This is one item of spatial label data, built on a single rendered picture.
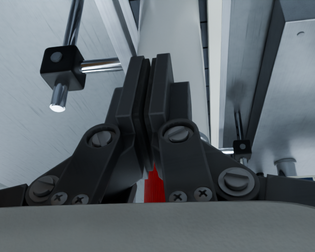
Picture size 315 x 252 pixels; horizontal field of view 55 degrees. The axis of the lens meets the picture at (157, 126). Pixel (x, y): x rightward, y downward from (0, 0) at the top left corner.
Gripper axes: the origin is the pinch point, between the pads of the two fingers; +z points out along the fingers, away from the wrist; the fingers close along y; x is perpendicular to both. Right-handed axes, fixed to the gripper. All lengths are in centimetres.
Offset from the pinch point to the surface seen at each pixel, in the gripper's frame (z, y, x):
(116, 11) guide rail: 10.4, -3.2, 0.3
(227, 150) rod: 28.5, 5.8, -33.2
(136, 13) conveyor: 20.6, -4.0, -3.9
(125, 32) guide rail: 11.5, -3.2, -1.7
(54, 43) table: 27.9, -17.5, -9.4
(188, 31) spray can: 12.1, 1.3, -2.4
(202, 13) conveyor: 21.0, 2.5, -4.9
